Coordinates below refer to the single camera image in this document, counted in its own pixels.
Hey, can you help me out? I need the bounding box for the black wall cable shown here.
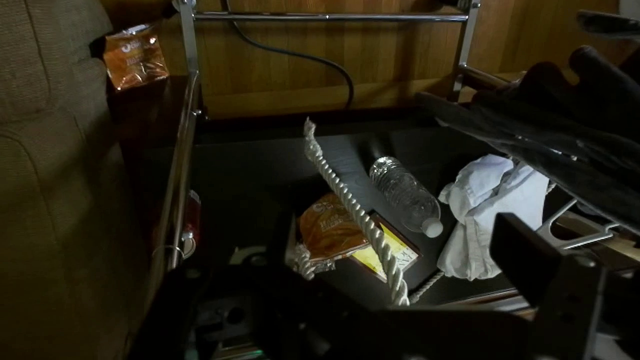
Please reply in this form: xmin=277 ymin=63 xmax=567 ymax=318
xmin=218 ymin=0 xmax=355 ymax=110

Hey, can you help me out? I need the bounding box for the red soda can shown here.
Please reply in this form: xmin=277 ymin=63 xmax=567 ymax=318
xmin=178 ymin=188 xmax=204 ymax=262

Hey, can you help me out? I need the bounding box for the orange snack bag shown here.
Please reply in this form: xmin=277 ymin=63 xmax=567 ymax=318
xmin=102 ymin=24 xmax=170 ymax=92
xmin=286 ymin=192 xmax=376 ymax=278

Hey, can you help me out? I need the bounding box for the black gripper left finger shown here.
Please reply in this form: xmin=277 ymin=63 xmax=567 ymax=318
xmin=264 ymin=209 xmax=326 ymax=327

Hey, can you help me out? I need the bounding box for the brown fabric couch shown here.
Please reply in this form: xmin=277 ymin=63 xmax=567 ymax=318
xmin=0 ymin=0 xmax=157 ymax=360

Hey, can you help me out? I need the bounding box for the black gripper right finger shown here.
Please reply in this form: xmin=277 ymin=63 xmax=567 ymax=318
xmin=487 ymin=212 xmax=610 ymax=360

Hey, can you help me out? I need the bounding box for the white crumpled cloth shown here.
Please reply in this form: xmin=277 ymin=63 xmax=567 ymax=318
xmin=435 ymin=154 xmax=556 ymax=282

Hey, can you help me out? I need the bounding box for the clear plastic water bottle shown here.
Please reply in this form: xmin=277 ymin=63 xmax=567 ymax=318
xmin=361 ymin=140 xmax=445 ymax=239

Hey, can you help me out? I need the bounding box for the white twisted rope piece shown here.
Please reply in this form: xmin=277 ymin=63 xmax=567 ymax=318
xmin=301 ymin=117 xmax=411 ymax=308

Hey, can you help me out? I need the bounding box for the metal clothes rack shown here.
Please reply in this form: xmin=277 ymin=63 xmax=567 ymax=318
xmin=142 ymin=0 xmax=640 ymax=315

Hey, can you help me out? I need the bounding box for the black coffee table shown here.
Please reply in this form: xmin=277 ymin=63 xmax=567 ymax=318
xmin=188 ymin=112 xmax=536 ymax=312

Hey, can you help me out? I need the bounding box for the yellow flat box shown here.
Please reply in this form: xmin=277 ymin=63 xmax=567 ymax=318
xmin=346 ymin=209 xmax=420 ymax=282

